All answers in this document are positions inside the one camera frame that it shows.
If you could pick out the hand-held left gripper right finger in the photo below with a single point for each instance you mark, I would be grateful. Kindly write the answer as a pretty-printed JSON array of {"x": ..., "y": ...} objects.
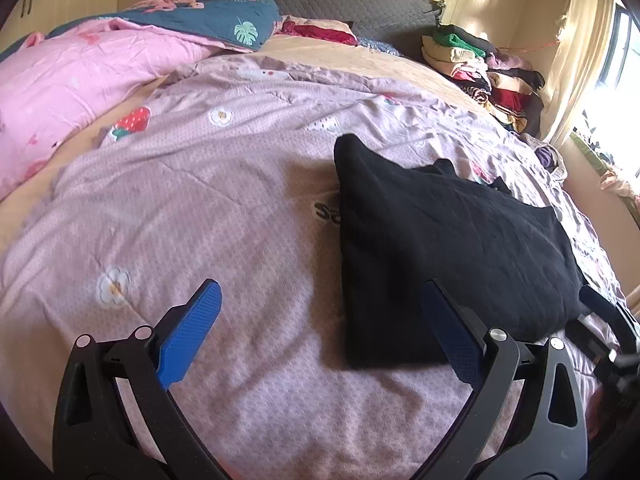
[{"x": 450, "y": 330}]

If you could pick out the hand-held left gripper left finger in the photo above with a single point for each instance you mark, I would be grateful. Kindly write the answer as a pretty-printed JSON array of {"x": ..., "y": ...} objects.
[{"x": 192, "y": 332}]

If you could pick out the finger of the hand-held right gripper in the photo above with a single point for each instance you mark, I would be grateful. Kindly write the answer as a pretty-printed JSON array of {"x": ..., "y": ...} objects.
[
  {"x": 590, "y": 347},
  {"x": 602, "y": 305}
]

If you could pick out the black sweatshirt with orange patches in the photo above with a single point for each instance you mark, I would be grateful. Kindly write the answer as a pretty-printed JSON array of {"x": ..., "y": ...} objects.
[{"x": 450, "y": 240}]

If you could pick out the pile of folded clothes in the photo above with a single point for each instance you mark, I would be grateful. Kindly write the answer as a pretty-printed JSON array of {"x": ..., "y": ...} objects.
[{"x": 485, "y": 75}]

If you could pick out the pink floral cloth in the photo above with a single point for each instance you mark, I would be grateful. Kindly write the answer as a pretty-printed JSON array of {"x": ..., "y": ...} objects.
[{"x": 620, "y": 185}]

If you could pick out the mauve strawberry print quilt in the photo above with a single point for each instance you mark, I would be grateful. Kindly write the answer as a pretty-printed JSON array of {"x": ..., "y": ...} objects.
[{"x": 200, "y": 200}]

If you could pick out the purple cloth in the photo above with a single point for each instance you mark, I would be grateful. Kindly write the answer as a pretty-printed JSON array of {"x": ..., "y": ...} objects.
[{"x": 549, "y": 157}]

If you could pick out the window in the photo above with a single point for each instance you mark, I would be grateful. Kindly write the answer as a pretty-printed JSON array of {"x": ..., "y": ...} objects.
[{"x": 617, "y": 90}]

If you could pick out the cream curtain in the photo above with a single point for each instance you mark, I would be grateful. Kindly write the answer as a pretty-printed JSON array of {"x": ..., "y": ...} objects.
[{"x": 580, "y": 50}]

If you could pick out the pink quilt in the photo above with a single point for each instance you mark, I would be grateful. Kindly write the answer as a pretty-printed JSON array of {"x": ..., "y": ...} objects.
[{"x": 75, "y": 85}]

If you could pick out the blue patterned pillow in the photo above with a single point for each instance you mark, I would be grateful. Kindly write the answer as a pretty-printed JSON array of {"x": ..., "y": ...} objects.
[{"x": 380, "y": 47}]

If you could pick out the blue leaf print blanket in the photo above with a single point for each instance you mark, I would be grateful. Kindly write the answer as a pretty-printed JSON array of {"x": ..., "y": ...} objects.
[{"x": 210, "y": 15}]

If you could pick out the red cloth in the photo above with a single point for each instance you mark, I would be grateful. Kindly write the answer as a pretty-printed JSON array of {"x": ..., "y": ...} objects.
[{"x": 320, "y": 31}]

